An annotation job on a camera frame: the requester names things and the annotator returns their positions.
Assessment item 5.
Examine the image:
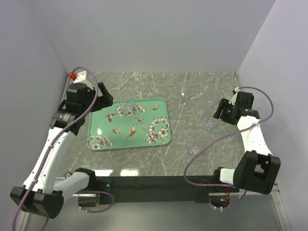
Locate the clear glass wide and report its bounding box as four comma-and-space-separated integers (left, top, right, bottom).
204, 116, 218, 131

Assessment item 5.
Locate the small clear glass mid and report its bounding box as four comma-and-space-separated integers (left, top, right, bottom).
195, 107, 205, 119

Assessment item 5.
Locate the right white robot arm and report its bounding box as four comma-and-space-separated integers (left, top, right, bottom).
212, 90, 281, 194

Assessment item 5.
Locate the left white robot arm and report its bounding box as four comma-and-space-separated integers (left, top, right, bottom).
10, 82, 113, 218

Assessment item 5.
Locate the green floral bird tray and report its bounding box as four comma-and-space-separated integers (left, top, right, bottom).
87, 98, 171, 151

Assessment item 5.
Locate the clear stemmed glass far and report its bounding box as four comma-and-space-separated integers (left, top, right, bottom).
180, 90, 189, 102

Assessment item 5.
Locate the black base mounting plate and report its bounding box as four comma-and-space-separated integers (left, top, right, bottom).
96, 176, 239, 203

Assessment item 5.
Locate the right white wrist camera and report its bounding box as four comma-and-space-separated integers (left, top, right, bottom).
229, 87, 240, 105

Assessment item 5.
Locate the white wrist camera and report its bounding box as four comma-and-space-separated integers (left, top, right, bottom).
68, 71, 93, 89
229, 87, 240, 105

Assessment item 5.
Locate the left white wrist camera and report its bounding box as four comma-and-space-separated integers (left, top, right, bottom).
68, 71, 93, 89

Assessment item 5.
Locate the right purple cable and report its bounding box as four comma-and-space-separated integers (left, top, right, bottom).
183, 87, 275, 211

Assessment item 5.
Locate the purple cable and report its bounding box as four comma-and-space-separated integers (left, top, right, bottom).
183, 87, 275, 211
11, 67, 115, 231

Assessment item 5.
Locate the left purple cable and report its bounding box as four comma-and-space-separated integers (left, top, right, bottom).
11, 67, 115, 231

